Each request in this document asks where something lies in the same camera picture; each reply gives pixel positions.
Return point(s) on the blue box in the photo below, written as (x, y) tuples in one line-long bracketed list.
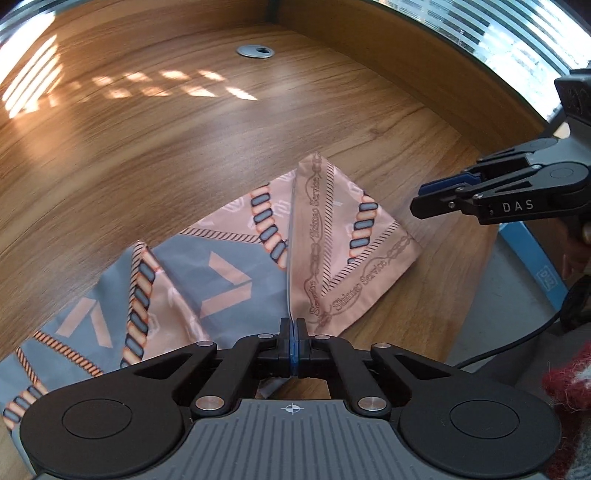
[(531, 249)]

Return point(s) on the red woolly clothing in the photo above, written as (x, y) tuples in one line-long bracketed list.
[(572, 392)]

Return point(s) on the pink grey patterned scarf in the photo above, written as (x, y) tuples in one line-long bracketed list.
[(231, 277)]

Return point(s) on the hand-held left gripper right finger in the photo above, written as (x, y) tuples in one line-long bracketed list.
[(301, 350)]

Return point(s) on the grey desk grommet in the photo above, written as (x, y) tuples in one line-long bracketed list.
[(247, 53)]

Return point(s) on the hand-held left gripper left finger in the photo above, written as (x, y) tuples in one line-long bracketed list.
[(287, 350)]

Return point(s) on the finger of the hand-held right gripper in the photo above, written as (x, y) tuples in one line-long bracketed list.
[(531, 194), (508, 157)]

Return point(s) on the person's right hand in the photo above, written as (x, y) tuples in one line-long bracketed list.
[(579, 251)]

